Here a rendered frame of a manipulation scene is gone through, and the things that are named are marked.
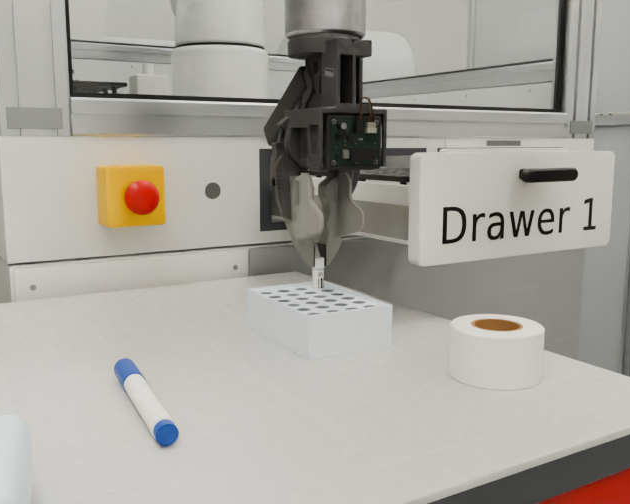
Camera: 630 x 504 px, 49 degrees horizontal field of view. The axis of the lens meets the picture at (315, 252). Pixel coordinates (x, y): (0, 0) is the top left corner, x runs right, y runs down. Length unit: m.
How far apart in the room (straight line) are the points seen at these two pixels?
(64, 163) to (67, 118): 0.05
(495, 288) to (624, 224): 1.63
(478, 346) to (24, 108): 0.57
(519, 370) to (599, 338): 2.46
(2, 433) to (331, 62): 0.41
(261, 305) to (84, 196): 0.31
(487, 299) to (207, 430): 0.85
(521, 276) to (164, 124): 0.70
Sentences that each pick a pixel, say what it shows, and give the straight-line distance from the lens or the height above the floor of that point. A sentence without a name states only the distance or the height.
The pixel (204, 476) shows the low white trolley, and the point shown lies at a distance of 0.40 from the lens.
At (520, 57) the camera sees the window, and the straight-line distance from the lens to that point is 1.29.
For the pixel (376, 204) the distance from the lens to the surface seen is 0.76.
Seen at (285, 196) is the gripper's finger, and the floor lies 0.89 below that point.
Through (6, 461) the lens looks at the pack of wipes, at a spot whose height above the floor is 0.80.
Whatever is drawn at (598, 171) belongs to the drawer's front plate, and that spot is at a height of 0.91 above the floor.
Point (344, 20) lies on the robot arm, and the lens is 0.65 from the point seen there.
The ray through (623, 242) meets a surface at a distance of 2.86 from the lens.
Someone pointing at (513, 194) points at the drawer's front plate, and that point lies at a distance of 0.76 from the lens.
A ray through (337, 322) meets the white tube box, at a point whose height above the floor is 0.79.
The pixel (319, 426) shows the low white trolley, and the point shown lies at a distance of 0.46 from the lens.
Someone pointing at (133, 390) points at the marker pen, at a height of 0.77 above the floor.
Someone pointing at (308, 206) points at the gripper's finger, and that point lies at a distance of 0.65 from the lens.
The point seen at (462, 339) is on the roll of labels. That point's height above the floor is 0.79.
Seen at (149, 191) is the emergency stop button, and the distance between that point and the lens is 0.82.
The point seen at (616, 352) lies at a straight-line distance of 2.94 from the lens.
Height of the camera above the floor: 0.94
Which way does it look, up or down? 9 degrees down
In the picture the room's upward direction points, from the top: straight up
